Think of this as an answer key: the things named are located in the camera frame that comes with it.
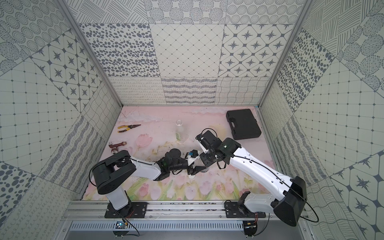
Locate tall clear plastic bottle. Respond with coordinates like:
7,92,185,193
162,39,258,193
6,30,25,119
176,120,186,143

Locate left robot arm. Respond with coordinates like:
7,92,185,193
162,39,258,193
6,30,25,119
89,149,207,211

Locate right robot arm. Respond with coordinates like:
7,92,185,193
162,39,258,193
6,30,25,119
196,130,307,227

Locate black plastic tool case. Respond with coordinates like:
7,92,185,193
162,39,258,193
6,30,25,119
226,109,262,140

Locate floral pink table mat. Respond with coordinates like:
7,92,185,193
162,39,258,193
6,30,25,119
82,105,289,201

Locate left controller board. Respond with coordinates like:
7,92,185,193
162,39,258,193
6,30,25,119
113,222,129,237

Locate controller board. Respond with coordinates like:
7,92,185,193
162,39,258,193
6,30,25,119
113,222,129,237
243,221,258,237

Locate right controller board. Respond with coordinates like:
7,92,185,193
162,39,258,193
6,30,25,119
243,221,258,237

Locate yellow handled pliers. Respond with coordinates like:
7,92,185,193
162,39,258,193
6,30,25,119
118,124,141,133

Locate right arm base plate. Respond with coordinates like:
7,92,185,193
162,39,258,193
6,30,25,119
224,200,267,219

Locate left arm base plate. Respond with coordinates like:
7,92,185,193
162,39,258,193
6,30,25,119
104,202,149,219

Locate white slotted cable duct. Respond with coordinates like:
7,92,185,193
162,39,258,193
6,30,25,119
70,220,243,232

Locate aluminium mounting rail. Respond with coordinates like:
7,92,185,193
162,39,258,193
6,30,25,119
62,199,310,222

